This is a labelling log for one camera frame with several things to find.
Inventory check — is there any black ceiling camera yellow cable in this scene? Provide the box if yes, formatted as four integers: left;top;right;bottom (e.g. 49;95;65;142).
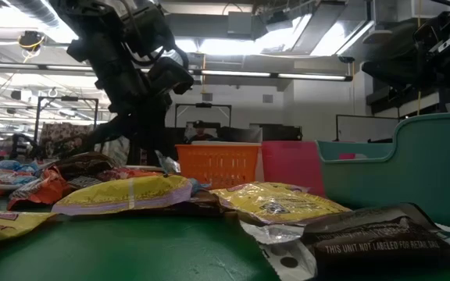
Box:
16;30;47;54

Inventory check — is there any teal plastic bin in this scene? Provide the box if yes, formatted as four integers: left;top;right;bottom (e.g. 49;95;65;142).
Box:
316;112;450;229

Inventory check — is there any green table mat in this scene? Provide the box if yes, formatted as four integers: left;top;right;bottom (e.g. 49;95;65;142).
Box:
0;194;450;281

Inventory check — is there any long ceiling light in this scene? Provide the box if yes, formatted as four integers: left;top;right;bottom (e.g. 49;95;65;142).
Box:
0;61;105;73
199;69;354;83

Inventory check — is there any black box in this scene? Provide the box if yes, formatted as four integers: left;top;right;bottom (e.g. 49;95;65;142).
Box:
249;123;303;142

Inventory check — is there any orange plastic basket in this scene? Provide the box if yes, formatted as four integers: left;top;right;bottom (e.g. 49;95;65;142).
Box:
174;143;263;191

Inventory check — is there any yellow candy packet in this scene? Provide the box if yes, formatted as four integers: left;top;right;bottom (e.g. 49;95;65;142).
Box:
211;181;352;227
0;210;56;249
52;174;194;216

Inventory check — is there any blue lollipop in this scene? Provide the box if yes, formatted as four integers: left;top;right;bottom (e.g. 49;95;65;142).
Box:
0;174;41;191
188;178;213;195
0;159;38;175

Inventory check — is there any black metal stand frame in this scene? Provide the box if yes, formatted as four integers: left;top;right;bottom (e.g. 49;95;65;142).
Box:
174;102;233;129
33;95;100;155
334;113;401;142

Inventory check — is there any white cloth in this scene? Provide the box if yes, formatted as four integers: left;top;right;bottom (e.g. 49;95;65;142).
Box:
94;134;131;165

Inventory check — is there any silver ceiling duct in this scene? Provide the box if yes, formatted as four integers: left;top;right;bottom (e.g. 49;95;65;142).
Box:
5;0;81;44

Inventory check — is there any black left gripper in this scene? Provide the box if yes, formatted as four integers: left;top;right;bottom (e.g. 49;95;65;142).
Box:
78;50;173;167

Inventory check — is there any red plastic bin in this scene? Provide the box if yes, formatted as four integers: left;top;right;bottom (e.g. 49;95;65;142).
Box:
261;140;327;197

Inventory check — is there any patterned cloth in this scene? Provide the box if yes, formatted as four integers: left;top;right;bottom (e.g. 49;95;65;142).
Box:
39;122;93;157

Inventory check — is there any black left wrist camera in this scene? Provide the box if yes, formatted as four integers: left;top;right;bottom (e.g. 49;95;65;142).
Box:
146;57;195;97

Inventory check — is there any person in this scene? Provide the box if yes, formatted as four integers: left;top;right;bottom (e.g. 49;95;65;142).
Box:
185;119;216;144

